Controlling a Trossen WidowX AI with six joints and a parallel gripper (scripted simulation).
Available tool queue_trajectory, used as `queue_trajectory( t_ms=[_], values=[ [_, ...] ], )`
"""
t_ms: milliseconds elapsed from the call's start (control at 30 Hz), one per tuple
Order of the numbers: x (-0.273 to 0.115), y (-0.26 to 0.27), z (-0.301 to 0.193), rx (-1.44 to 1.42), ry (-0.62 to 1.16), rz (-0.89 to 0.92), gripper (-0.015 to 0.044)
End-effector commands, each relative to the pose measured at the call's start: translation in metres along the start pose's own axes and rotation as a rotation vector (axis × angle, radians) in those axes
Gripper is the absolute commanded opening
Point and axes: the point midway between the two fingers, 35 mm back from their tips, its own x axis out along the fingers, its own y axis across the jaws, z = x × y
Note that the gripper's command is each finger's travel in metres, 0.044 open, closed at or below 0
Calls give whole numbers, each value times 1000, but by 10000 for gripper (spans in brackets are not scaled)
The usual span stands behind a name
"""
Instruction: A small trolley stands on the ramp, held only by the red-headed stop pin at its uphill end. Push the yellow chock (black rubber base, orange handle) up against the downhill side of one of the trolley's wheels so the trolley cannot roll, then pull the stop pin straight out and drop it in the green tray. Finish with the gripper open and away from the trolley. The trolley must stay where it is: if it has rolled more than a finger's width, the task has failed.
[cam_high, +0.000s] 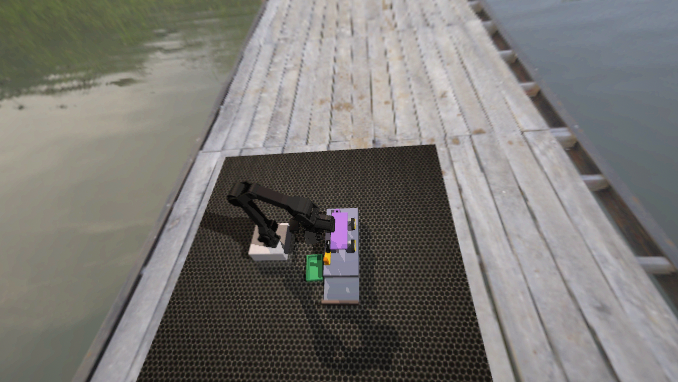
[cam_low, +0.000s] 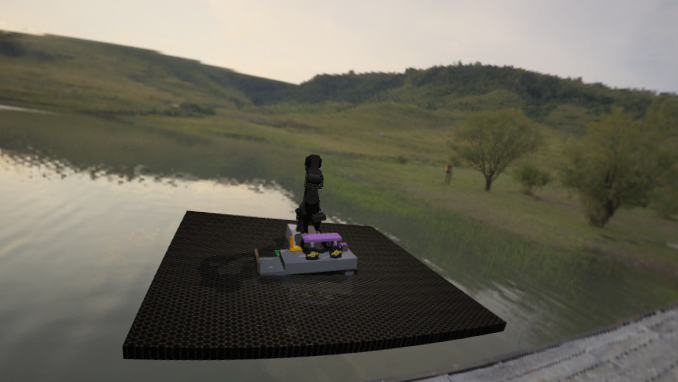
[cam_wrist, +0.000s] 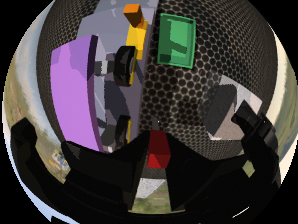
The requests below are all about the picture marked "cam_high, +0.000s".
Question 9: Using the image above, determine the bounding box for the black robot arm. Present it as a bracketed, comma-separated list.
[226, 181, 334, 248]

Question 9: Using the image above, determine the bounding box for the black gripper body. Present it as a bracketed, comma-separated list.
[289, 218, 335, 234]

